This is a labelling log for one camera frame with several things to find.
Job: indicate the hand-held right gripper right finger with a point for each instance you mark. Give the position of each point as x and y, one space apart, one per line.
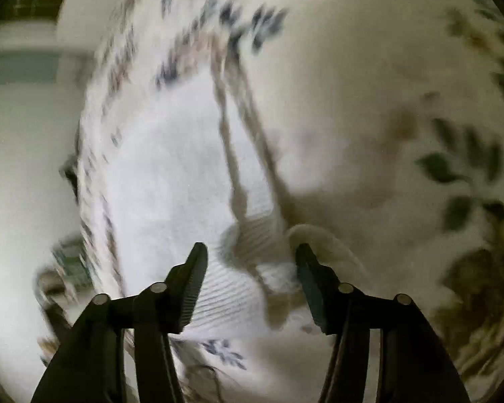
315 289

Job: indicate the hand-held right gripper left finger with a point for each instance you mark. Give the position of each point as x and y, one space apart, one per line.
193 285

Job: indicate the white knit sweater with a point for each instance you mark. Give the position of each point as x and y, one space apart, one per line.
159 184

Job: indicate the floral bed blanket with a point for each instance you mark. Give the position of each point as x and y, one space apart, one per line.
361 92

